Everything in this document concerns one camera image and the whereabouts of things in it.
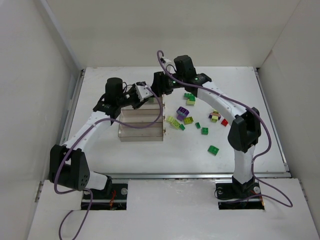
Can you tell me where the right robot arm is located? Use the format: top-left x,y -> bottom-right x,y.
152,50 -> 264,200

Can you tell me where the green lego small block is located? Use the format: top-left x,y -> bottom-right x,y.
148,97 -> 155,104

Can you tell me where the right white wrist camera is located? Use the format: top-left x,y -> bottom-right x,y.
160,57 -> 176,74

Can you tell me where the pale lime lego 2x2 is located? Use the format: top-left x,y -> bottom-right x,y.
166,115 -> 175,123

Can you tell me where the purple cable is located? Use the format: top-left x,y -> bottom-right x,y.
53,86 -> 165,240
156,50 -> 294,208

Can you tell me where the lime lego 2x2 centre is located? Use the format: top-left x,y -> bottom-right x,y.
183,116 -> 194,125

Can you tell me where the purple and lime lego stack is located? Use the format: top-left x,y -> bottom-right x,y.
208,110 -> 221,123

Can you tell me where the red lego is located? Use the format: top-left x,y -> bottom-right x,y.
221,119 -> 229,127

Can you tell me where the lime lego long brick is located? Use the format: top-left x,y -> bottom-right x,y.
170,119 -> 181,129

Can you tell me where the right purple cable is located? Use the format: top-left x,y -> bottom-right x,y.
156,50 -> 294,208

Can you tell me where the purple arch lego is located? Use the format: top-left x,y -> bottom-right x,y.
176,106 -> 190,121

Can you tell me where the green lego 2x2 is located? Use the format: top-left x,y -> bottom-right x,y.
201,127 -> 209,135

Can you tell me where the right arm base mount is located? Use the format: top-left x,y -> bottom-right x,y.
214,182 -> 265,210

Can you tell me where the aluminium rail front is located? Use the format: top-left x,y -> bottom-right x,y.
107,171 -> 292,180

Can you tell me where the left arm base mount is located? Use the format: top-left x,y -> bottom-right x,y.
90,181 -> 128,211

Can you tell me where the small green lego sloped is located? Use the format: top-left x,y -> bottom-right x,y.
195,122 -> 201,129

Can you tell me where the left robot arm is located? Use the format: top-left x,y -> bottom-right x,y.
48,77 -> 153,195

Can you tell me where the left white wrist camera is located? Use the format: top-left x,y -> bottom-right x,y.
135,81 -> 153,102

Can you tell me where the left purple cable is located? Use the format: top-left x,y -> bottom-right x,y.
53,86 -> 165,240

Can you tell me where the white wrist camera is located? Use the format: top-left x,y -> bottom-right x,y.
160,57 -> 176,74
135,81 -> 153,102

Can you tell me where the green lego lower right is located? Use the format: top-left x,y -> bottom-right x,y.
207,145 -> 220,156

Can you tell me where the pale green curved lego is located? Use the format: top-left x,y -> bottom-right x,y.
186,98 -> 196,106

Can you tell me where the small dark green lego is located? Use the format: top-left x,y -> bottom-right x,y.
179,124 -> 186,131

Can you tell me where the long green lego brick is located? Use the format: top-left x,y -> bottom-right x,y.
183,92 -> 196,102

